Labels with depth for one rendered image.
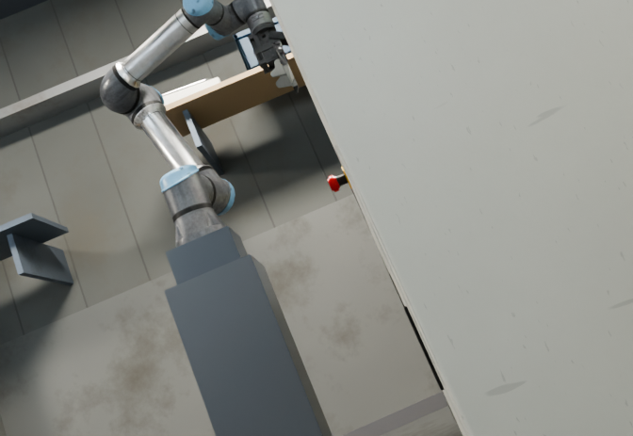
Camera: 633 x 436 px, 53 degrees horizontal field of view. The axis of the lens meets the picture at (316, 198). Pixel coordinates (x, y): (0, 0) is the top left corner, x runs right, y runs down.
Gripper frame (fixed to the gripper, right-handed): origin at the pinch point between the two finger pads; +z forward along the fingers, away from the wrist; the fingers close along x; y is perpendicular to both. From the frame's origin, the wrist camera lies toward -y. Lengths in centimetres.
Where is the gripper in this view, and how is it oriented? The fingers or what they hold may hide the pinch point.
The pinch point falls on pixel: (295, 84)
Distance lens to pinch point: 187.3
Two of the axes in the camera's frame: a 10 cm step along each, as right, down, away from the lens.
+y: -9.1, 4.1, 0.5
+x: -1.4, -1.9, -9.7
